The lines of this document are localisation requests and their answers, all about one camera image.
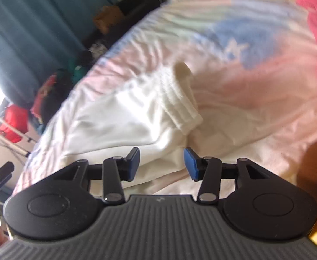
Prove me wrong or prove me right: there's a wide teal curtain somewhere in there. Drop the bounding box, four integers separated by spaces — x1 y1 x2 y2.
0 0 121 102

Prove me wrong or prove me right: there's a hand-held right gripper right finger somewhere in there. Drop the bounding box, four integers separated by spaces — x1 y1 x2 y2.
184 147 271 204

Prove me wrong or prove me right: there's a cream white garment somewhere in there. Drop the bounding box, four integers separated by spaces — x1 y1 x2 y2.
59 61 204 195

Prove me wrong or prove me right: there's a black clothing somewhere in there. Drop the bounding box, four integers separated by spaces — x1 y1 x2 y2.
77 49 100 66

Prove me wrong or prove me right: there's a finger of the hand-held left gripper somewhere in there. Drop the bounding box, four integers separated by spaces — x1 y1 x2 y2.
0 162 15 181

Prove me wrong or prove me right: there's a silver stand with black head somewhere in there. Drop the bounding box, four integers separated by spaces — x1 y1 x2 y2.
0 115 39 158

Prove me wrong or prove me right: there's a patterned white cloth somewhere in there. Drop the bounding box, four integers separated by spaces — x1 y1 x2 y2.
89 42 108 56

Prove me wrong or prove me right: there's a pastel bed sheet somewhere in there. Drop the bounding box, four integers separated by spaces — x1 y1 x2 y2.
12 0 317 196

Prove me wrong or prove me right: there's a dark sofa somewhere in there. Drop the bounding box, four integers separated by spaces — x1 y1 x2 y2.
83 0 168 52

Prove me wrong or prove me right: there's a red bag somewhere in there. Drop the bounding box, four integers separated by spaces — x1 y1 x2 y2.
0 104 30 144

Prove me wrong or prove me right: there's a brown paper bag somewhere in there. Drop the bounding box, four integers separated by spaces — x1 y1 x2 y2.
93 5 124 33

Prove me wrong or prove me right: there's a green cloth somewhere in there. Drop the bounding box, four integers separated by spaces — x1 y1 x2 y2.
71 60 90 85

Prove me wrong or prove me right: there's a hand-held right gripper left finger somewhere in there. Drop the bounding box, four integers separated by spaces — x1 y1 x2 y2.
52 147 141 206

